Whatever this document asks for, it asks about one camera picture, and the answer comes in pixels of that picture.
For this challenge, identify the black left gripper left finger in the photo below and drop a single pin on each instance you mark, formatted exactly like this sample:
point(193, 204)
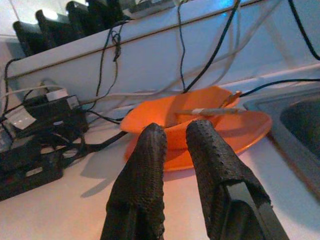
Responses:
point(140, 187)

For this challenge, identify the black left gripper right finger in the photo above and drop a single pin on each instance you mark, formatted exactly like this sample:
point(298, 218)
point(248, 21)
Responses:
point(212, 170)

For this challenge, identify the orange plate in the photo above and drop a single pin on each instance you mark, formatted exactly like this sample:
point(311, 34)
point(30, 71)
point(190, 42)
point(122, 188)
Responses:
point(250, 130)

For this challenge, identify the wooden chopstick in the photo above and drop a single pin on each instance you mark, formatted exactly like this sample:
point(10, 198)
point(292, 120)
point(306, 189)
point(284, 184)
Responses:
point(207, 111)

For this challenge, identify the orange bowl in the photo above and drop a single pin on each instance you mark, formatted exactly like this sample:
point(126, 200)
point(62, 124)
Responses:
point(160, 110)

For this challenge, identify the stainless steel sink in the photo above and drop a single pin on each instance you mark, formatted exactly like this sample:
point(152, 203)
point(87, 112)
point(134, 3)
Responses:
point(300, 120)

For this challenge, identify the large black power adapter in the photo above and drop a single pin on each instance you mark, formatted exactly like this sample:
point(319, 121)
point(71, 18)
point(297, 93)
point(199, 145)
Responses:
point(55, 112)

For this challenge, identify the black power strip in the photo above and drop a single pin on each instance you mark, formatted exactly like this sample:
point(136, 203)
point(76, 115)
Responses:
point(25, 175)

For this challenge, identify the white plug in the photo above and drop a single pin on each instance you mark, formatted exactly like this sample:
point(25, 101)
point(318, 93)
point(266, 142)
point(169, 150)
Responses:
point(56, 95)

